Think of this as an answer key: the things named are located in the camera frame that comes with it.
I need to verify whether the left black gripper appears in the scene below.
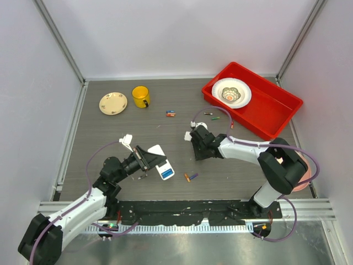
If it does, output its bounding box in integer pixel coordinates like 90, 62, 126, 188
114, 145, 166, 183

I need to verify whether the white remote control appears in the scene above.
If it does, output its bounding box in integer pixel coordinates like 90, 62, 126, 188
147, 145, 175, 181

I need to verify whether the white battery cover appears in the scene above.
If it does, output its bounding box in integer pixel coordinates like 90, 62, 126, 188
184, 131, 192, 141

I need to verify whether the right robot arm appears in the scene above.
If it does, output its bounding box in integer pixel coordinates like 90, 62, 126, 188
184, 125, 309, 218

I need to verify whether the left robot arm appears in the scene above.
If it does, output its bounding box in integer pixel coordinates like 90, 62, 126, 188
18, 145, 167, 264

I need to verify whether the purple battery lower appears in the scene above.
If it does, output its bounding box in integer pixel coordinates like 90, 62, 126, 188
189, 173, 199, 180

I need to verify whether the orange battery lower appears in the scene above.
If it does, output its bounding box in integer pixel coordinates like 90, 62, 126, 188
184, 173, 191, 182

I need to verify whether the small patterned bowl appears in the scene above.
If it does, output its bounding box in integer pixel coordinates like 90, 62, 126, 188
221, 87, 241, 102

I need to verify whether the white paper plate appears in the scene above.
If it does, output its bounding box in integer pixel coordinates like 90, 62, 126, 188
211, 78, 252, 109

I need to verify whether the yellow mug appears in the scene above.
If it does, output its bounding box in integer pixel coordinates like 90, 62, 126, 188
132, 86, 151, 108

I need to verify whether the red plastic bin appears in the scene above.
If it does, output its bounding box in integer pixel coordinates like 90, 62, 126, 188
202, 62, 303, 140

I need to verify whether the cream floral plate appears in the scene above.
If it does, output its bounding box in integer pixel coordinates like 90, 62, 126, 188
99, 92, 127, 115

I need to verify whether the pink white plate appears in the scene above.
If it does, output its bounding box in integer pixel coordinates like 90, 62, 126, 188
293, 152, 312, 192

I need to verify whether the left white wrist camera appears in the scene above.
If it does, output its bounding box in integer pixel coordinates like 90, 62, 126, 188
119, 134, 133, 152

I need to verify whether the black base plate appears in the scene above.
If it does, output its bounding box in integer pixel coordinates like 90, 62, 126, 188
94, 200, 282, 226

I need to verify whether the white slotted cable duct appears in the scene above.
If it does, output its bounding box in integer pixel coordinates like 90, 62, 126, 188
82, 222, 254, 235

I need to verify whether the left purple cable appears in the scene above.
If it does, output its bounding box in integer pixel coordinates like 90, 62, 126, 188
29, 140, 140, 265

